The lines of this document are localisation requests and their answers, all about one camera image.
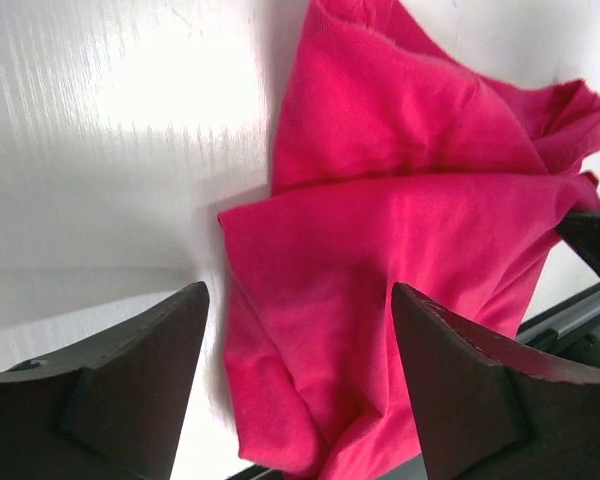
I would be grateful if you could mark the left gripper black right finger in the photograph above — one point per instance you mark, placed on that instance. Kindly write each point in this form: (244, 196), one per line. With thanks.
(488, 407)

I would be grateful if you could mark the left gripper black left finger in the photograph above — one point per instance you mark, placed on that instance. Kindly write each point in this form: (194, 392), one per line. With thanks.
(110, 406)

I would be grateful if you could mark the pink t shirt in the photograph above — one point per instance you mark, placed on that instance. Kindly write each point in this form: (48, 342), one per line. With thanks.
(392, 163)

